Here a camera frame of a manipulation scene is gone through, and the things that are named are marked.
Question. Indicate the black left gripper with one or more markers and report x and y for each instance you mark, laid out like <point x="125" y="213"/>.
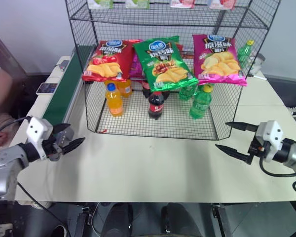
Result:
<point x="64" y="137"/>

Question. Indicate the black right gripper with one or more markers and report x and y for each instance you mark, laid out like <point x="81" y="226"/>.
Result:
<point x="255" y="146"/>

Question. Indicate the green chips bag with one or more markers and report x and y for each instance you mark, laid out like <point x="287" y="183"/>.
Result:
<point x="166" y="66"/>

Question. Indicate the green soda bottle yellow cap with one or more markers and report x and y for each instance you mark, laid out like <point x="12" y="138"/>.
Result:
<point x="244" y="53"/>
<point x="199" y="103"/>

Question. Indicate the small red scrap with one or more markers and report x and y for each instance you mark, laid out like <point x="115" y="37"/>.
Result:
<point x="102" y="131"/>

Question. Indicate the cola bottle red label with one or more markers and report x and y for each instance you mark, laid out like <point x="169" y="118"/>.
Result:
<point x="156" y="106"/>

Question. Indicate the grey white device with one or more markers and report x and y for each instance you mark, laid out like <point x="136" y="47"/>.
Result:
<point x="258" y="64"/>

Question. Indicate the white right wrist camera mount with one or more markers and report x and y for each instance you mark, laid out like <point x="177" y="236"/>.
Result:
<point x="270" y="134"/>

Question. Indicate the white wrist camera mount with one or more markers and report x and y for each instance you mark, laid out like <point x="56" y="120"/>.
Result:
<point x="270" y="134"/>
<point x="37" y="132"/>

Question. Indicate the person in light clothes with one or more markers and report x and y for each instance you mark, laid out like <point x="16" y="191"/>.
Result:
<point x="0" y="98"/>

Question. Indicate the green conveyor belt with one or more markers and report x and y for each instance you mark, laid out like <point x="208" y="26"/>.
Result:
<point x="64" y="91"/>

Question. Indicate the green white snack packet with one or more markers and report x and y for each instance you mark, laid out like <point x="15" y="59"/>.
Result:
<point x="99" y="3"/>
<point x="137" y="3"/>

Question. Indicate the pink white snack packet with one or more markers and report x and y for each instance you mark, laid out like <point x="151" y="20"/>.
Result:
<point x="221" y="3"/>
<point x="182" y="3"/>

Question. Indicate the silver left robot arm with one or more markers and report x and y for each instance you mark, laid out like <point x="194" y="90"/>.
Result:
<point x="3" y="163"/>

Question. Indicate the purple chips bag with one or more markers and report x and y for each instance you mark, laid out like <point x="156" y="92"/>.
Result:
<point x="136" y="66"/>

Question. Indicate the magenta chips bag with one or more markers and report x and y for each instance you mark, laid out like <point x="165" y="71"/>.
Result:
<point x="218" y="61"/>

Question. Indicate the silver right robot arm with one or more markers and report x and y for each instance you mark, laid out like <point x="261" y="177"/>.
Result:
<point x="294" y="153"/>

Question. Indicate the orange soda bottle blue cap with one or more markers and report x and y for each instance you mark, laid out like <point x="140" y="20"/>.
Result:
<point x="114" y="101"/>

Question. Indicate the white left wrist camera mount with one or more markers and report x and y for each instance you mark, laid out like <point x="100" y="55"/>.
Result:
<point x="37" y="132"/>

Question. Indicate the red tomato chips bag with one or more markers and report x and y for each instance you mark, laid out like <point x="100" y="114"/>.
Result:
<point x="108" y="61"/>

